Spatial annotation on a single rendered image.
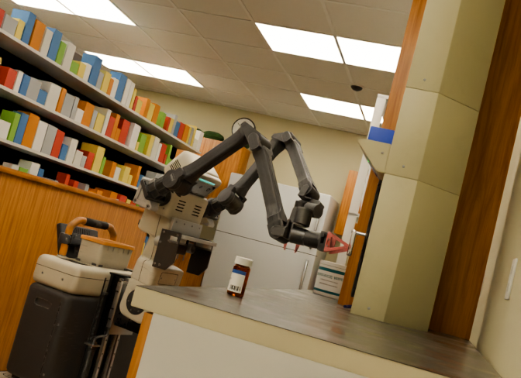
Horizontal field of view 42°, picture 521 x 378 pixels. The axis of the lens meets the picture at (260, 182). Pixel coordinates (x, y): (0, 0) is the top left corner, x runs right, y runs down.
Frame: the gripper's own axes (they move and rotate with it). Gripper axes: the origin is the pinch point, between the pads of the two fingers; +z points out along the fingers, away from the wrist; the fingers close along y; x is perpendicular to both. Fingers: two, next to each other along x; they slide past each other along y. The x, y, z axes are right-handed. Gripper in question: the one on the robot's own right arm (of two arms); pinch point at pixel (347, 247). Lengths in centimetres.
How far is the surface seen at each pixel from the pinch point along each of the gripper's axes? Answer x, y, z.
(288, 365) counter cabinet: 28, -109, 8
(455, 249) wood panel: -9.2, 31.6, 35.1
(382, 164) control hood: -28.9, -5.5, 6.1
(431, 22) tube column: -79, -6, 12
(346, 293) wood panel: 15.9, 31.7, -0.3
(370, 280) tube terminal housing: 9.2, -5.3, 10.4
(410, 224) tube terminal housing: -11.5, -4.4, 18.8
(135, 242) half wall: 21, 254, -189
